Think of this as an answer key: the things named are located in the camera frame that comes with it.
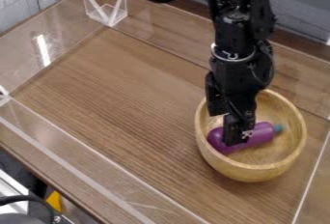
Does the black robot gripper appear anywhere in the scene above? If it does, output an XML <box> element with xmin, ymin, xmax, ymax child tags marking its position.
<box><xmin>205</xmin><ymin>52</ymin><xmax>276</xmax><ymax>147</ymax></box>

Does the purple toy eggplant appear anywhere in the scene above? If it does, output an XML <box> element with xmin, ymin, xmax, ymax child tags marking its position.
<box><xmin>206</xmin><ymin>122</ymin><xmax>284</xmax><ymax>154</ymax></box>

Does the light wooden bowl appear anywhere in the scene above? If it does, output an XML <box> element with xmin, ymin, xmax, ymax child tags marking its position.
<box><xmin>196</xmin><ymin>90</ymin><xmax>308</xmax><ymax>182</ymax></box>

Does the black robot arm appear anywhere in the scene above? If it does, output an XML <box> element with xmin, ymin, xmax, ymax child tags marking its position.
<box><xmin>149</xmin><ymin>0</ymin><xmax>276</xmax><ymax>146</ymax></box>

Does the yellow sticker tag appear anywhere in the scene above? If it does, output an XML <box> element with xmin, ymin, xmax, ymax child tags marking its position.
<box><xmin>46</xmin><ymin>190</ymin><xmax>63</xmax><ymax>212</ymax></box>

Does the clear acrylic tray wall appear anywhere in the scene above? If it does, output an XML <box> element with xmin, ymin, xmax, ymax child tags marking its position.
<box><xmin>0</xmin><ymin>91</ymin><xmax>209</xmax><ymax>224</ymax></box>

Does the clear acrylic corner bracket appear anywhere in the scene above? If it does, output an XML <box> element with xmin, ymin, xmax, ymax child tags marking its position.
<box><xmin>83</xmin><ymin>0</ymin><xmax>129</xmax><ymax>27</ymax></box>

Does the black cable loop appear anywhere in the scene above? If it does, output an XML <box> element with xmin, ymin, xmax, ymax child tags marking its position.
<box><xmin>0</xmin><ymin>195</ymin><xmax>57</xmax><ymax>224</ymax></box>

